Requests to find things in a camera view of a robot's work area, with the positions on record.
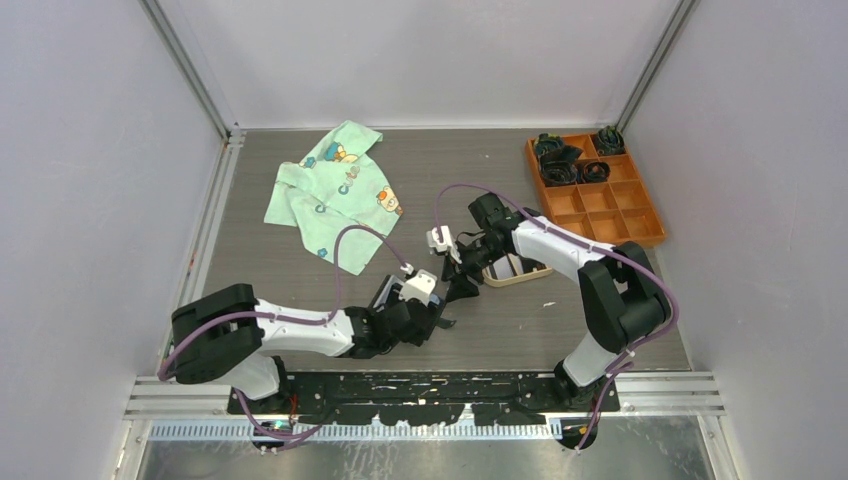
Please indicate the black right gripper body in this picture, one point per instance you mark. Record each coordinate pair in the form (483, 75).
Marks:
(477, 256)

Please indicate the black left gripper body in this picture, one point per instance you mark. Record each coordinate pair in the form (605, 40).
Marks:
(388, 345)

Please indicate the white striped credit card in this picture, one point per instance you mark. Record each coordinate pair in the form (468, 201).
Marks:
(507, 267)

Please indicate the black leather card holder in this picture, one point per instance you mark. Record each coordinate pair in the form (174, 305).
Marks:
(390, 292)

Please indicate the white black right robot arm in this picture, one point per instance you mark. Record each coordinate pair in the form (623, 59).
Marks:
(624, 302)

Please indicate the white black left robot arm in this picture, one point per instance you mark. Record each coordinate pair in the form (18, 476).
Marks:
(233, 338)

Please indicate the dark patterned credit card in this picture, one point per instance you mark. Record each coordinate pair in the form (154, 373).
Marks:
(530, 265)

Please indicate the beige oval tray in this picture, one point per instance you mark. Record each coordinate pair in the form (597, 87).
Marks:
(518, 279)

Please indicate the dark rolled belt front left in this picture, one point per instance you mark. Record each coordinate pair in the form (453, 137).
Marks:
(558, 173)

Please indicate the dark rolled belt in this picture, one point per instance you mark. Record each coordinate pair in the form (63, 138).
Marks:
(594, 172)
(608, 141)
(553, 148)
(558, 173)

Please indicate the dark rolled belt back left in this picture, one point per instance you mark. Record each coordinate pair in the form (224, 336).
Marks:
(553, 148)

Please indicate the dark rolled belt front right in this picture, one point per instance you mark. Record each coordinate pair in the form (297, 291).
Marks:
(594, 172)

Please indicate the green cartoon print cloth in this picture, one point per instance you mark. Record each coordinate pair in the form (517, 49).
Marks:
(336, 185)

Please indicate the orange compartment organizer box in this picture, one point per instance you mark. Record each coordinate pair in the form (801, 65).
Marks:
(615, 211)

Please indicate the dark rolled belt back right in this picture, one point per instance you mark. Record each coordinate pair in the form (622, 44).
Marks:
(608, 141)

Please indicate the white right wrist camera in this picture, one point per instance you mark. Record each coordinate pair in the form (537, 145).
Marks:
(441, 242)

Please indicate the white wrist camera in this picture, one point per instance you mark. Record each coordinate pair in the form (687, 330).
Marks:
(419, 286)
(441, 242)

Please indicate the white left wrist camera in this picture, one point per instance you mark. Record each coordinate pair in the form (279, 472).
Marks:
(419, 286)

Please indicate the aluminium front rail frame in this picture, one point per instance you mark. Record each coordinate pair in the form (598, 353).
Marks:
(181, 412)

